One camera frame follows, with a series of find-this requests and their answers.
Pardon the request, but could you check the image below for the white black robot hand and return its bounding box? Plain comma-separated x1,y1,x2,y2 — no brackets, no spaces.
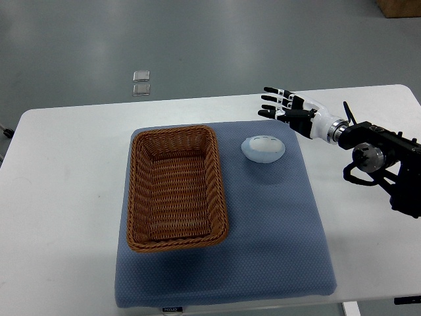
258,87,349,144

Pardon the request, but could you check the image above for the light blue plush toy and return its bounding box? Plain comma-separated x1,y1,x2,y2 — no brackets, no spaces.
241,135,285,164

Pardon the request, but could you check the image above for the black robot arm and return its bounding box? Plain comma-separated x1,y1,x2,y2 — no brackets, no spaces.
334,102,420,219

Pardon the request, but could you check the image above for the brown wicker basket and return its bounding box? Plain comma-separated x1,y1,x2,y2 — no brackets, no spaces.
126,125,229,253

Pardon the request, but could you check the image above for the blue quilted mat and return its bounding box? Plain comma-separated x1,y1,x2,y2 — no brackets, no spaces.
114,120,336,308

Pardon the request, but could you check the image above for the brown cardboard box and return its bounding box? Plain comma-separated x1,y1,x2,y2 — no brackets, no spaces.
376,0,421,18

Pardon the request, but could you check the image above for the lower metal floor plate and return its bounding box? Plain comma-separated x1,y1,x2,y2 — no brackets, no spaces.
132,84,151,96

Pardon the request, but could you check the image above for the metal floor plate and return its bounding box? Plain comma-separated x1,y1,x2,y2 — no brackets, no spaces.
132,84,151,96
133,70,150,82

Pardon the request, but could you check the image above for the upper metal floor plate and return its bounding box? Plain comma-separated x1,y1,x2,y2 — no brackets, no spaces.
133,70,150,82

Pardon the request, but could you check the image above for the white table leg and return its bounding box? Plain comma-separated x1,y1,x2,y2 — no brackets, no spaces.
342,301,361,316

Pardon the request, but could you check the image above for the black caster at left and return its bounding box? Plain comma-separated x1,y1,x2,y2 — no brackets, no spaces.
0,124,14,139

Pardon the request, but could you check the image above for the black table bracket right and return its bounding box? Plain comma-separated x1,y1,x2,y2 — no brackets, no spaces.
393,296,421,305

